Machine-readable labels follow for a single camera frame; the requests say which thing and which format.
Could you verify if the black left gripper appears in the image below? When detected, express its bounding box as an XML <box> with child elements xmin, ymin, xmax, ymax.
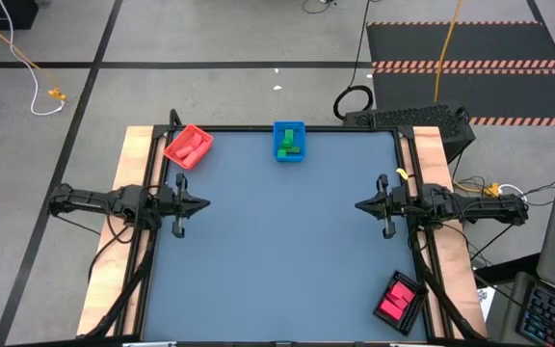
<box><xmin>156</xmin><ymin>173</ymin><xmax>211</xmax><ymax>239</ymax></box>

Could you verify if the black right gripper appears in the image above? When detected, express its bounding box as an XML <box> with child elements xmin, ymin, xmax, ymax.
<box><xmin>355</xmin><ymin>173</ymin><xmax>409</xmax><ymax>240</ymax></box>

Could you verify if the red foam block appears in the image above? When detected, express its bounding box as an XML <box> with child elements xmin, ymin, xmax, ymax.
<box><xmin>378</xmin><ymin>299</ymin><xmax>406</xmax><ymax>323</ymax></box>
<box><xmin>390</xmin><ymin>281</ymin><xmax>417</xmax><ymax>304</ymax></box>
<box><xmin>383</xmin><ymin>293</ymin><xmax>410</xmax><ymax>312</ymax></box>

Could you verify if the orange plastic basket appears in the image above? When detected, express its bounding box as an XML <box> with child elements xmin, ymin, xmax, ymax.
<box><xmin>163</xmin><ymin>122</ymin><xmax>215</xmax><ymax>172</ymax></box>

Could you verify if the black computer tower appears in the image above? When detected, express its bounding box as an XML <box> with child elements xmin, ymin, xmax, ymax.
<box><xmin>342</xmin><ymin>103</ymin><xmax>477</xmax><ymax>164</ymax></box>

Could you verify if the wooden side board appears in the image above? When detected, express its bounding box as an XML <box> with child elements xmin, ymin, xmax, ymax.
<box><xmin>75</xmin><ymin>125</ymin><xmax>166</xmax><ymax>337</ymax></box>
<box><xmin>399</xmin><ymin>125</ymin><xmax>489</xmax><ymax>338</ymax></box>

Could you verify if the black plastic basket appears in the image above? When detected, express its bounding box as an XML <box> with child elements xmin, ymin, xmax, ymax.
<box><xmin>372</xmin><ymin>270</ymin><xmax>430</xmax><ymax>337</ymax></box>

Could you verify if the blue plastic basket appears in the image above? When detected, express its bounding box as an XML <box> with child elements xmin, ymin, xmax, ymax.
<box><xmin>272</xmin><ymin>120</ymin><xmax>306</xmax><ymax>164</ymax></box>

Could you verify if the yellow power plug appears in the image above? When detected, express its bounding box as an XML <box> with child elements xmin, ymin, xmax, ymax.
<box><xmin>455</xmin><ymin>180</ymin><xmax>500</xmax><ymax>199</ymax></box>

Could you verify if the black hazard-striped floor mat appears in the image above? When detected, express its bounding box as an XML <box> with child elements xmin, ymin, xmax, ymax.
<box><xmin>364</xmin><ymin>19</ymin><xmax>555</xmax><ymax>127</ymax></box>

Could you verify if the computer keyboard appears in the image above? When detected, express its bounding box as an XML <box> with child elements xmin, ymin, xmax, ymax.
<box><xmin>515</xmin><ymin>281</ymin><xmax>555</xmax><ymax>347</ymax></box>

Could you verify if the black coiled cable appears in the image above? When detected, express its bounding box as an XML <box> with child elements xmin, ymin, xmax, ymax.
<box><xmin>332</xmin><ymin>0</ymin><xmax>376</xmax><ymax>121</ymax></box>

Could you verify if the yellow cable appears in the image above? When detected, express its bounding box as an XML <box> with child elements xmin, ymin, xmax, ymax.
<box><xmin>0</xmin><ymin>4</ymin><xmax>67</xmax><ymax>102</ymax></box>
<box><xmin>433</xmin><ymin>0</ymin><xmax>464</xmax><ymax>104</ymax></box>

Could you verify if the white cable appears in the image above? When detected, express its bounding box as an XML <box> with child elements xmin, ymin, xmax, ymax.
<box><xmin>0</xmin><ymin>0</ymin><xmax>66</xmax><ymax>117</ymax></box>

